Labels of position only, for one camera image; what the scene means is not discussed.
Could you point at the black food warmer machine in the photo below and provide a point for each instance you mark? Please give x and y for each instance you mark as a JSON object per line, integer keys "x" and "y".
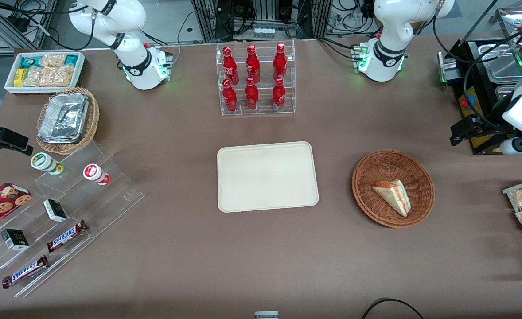
{"x": 473, "y": 110}

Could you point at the red lid cup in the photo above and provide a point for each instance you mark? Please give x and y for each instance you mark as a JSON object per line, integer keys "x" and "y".
{"x": 95, "y": 173}

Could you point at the white rectangular snack bin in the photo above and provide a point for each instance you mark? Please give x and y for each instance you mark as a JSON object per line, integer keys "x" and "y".
{"x": 10, "y": 88}

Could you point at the black camera clamp mount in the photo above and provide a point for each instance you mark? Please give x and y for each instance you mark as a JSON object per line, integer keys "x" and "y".
{"x": 8, "y": 138}

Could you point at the small black box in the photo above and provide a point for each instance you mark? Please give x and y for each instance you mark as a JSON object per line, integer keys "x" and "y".
{"x": 55, "y": 210}
{"x": 14, "y": 239}

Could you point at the aluminium foil tray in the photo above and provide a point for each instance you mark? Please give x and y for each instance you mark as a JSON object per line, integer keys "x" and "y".
{"x": 64, "y": 117}

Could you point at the green lid cup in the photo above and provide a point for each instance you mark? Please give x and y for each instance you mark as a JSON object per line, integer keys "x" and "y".
{"x": 44, "y": 162}

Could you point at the white power strip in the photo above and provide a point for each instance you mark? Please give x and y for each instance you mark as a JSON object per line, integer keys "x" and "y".
{"x": 263, "y": 32}

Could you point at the clear rice cracker bag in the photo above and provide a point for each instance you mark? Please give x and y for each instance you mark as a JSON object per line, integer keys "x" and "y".
{"x": 50, "y": 76}

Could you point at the clear acrylic bottle rack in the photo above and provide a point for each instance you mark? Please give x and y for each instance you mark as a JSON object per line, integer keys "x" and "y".
{"x": 263, "y": 110}

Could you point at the brown round wicker basket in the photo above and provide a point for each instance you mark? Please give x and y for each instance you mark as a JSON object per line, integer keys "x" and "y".
{"x": 376, "y": 208}

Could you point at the triangular sandwich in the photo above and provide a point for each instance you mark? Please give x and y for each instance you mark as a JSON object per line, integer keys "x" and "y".
{"x": 394, "y": 195}

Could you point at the teal snack packet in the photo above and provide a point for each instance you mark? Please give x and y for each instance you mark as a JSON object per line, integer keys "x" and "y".
{"x": 29, "y": 61}
{"x": 71, "y": 60}

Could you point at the red cola bottle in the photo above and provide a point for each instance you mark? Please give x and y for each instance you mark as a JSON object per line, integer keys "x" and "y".
{"x": 251, "y": 95}
{"x": 252, "y": 64}
{"x": 280, "y": 62}
{"x": 230, "y": 66}
{"x": 229, "y": 97}
{"x": 278, "y": 95}

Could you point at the yellow snack packet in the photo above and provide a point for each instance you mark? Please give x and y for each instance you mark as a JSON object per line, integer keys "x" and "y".
{"x": 20, "y": 78}

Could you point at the small grey white device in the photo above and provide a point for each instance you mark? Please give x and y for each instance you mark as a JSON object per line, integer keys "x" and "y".
{"x": 266, "y": 315}

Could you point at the Snickers chocolate bar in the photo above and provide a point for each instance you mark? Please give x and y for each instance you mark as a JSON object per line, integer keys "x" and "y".
{"x": 66, "y": 236}
{"x": 25, "y": 271}

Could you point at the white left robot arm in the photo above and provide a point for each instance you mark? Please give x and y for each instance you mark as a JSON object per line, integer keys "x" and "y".
{"x": 389, "y": 26}

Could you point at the light wicker basket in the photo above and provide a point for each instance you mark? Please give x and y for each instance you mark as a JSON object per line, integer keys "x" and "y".
{"x": 92, "y": 119}

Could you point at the steel warmer pan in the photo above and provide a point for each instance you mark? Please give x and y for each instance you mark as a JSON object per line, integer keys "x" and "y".
{"x": 502, "y": 92}
{"x": 500, "y": 66}

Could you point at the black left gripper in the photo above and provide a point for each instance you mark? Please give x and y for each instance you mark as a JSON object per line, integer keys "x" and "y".
{"x": 492, "y": 120}

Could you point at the beige plastic tray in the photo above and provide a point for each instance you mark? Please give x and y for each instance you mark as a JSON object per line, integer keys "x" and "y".
{"x": 267, "y": 177}

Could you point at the clear acrylic stepped shelf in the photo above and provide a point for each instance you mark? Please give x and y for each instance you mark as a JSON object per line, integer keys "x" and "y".
{"x": 110, "y": 199}

